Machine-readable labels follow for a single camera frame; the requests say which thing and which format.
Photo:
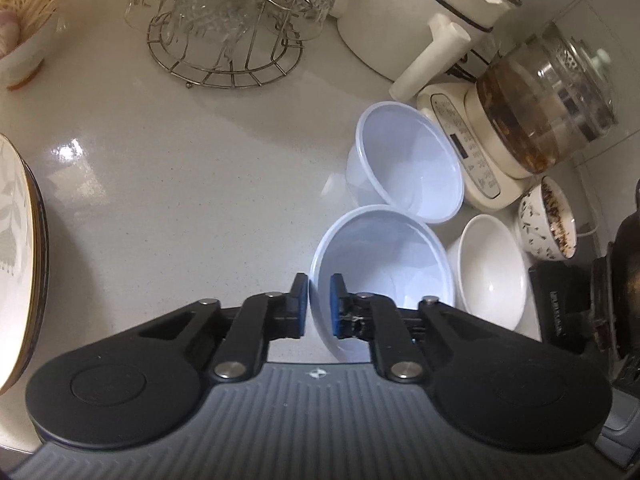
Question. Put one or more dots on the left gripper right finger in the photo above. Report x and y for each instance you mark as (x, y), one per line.
(376, 320)

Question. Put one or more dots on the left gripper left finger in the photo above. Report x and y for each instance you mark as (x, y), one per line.
(249, 329)

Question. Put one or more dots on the translucent plastic bowl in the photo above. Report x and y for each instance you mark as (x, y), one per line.
(402, 159)
(382, 250)

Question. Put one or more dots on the white ceramic bowl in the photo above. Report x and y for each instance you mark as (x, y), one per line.
(489, 272)

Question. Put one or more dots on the leaf pattern plate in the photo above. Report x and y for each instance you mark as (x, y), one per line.
(25, 267)

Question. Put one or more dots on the black induction cooktop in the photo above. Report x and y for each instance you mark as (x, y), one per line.
(574, 306)

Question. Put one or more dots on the dark wok pan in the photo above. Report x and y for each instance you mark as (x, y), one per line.
(615, 305)

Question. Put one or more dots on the patterned bowl with tea leaves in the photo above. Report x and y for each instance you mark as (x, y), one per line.
(546, 223)

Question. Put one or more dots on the glass kettle on base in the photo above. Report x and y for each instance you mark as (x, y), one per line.
(536, 106)

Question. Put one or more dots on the white electric cooking pot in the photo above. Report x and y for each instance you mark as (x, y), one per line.
(410, 42)

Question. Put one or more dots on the wire rack with glass cups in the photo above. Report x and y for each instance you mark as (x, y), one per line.
(228, 44)

